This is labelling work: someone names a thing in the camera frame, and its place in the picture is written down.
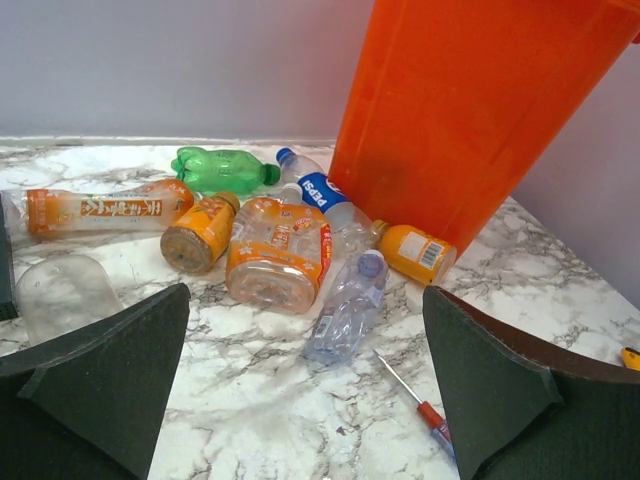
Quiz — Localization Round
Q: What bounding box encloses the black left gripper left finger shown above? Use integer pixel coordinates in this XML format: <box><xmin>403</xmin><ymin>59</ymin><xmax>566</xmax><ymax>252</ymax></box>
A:
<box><xmin>1</xmin><ymin>283</ymin><xmax>190</xmax><ymax>479</ymax></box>

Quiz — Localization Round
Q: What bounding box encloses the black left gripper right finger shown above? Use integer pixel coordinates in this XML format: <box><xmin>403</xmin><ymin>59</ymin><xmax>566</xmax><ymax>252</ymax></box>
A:
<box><xmin>423</xmin><ymin>286</ymin><xmax>639</xmax><ymax>479</ymax></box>

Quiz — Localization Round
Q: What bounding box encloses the clear jar metal lid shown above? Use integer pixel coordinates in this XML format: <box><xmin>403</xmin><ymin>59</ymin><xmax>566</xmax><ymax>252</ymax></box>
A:
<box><xmin>17</xmin><ymin>254</ymin><xmax>123</xmax><ymax>346</ymax></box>

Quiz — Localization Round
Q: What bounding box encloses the crushed clear blue-cap bottle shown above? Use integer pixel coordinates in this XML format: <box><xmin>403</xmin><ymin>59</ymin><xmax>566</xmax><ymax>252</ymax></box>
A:
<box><xmin>303</xmin><ymin>249</ymin><xmax>389</xmax><ymax>366</ymax></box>

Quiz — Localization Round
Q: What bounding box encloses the large orange label jug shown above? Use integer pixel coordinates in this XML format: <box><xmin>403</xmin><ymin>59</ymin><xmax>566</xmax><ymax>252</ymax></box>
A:
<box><xmin>226</xmin><ymin>183</ymin><xmax>333</xmax><ymax>314</ymax></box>

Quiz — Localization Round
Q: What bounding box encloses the Pepsi bottle beside bin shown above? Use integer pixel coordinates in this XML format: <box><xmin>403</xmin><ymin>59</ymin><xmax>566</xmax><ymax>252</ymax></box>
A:
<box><xmin>276</xmin><ymin>147</ymin><xmax>378</xmax><ymax>255</ymax></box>

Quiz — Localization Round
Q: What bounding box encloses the orange plastic bin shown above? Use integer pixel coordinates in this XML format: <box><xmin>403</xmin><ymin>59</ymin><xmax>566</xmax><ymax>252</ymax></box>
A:
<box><xmin>330</xmin><ymin>1</ymin><xmax>639</xmax><ymax>252</ymax></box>

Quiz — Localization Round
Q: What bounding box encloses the red blue screwdriver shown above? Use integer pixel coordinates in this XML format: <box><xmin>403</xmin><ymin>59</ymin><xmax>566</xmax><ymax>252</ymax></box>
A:
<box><xmin>372</xmin><ymin>349</ymin><xmax>456</xmax><ymax>460</ymax></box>

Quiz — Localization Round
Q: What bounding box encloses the yellow utility knife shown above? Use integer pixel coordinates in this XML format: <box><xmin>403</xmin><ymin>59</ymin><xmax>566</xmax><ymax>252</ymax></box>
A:
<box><xmin>620</xmin><ymin>347</ymin><xmax>640</xmax><ymax>371</ymax></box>

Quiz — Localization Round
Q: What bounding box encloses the small orange juice bottle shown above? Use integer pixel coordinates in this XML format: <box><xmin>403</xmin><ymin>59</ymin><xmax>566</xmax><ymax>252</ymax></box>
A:
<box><xmin>372</xmin><ymin>220</ymin><xmax>457</xmax><ymax>286</ymax></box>

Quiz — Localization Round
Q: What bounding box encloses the orange label bottle right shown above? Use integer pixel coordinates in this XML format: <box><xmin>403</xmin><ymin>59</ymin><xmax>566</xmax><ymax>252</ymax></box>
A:
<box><xmin>160</xmin><ymin>191</ymin><xmax>240</xmax><ymax>275</ymax></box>

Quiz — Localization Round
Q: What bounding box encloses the tall orange label tea bottle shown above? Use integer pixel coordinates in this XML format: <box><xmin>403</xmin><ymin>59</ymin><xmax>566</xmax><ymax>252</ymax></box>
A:
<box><xmin>1</xmin><ymin>179</ymin><xmax>194</xmax><ymax>239</ymax></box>

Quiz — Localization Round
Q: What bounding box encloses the green plastic bottle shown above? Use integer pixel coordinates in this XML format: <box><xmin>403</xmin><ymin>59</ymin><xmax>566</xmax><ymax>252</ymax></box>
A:
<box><xmin>170</xmin><ymin>146</ymin><xmax>281</xmax><ymax>196</ymax></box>

